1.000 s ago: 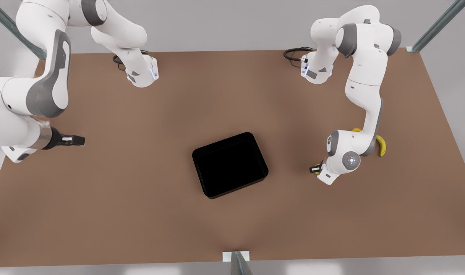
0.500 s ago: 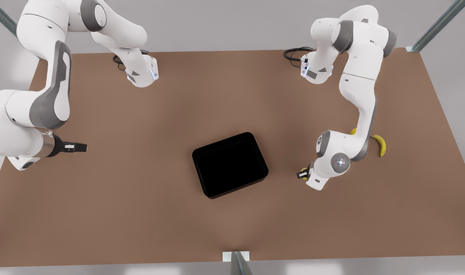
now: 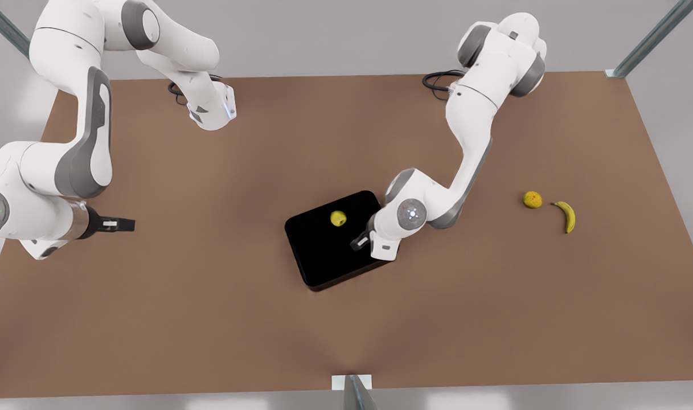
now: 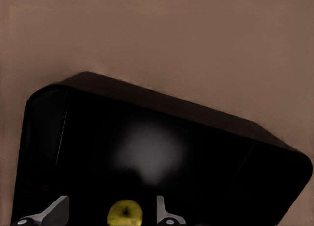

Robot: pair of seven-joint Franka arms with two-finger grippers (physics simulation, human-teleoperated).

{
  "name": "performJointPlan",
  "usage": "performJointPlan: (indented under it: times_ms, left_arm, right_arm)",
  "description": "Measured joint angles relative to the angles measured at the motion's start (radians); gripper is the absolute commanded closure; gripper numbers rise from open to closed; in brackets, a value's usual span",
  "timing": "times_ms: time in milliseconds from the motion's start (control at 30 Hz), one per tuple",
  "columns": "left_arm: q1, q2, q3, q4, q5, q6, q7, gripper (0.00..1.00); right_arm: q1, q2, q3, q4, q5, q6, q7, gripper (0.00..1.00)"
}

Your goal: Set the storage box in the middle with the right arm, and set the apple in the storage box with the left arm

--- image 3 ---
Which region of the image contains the black storage box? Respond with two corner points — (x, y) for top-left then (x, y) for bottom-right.
(284, 190), (399, 292)

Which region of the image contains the yellow banana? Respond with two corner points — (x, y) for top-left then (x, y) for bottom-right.
(551, 200), (576, 234)

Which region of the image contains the black cable loop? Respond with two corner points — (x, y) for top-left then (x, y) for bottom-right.
(167, 74), (225, 106)
(422, 69), (467, 103)

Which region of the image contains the silver frame post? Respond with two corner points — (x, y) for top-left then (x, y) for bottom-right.
(331, 374), (379, 410)
(605, 0), (693, 79)
(0, 0), (32, 59)

